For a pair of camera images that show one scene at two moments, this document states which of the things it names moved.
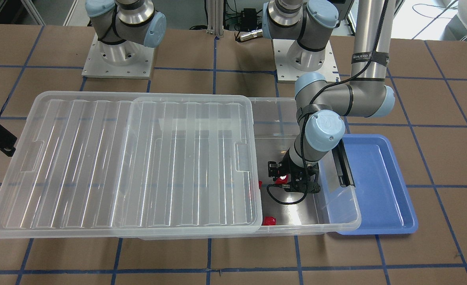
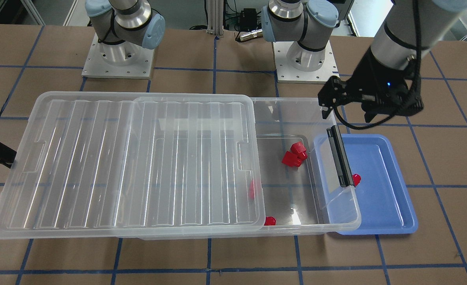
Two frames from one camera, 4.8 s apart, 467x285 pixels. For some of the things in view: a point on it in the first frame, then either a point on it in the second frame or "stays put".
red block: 269,220 stays put
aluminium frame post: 215,10 stays put
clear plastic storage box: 333,208 stays put
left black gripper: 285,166 to 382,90
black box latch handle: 345,176 stays put
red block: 282,179 to 356,179
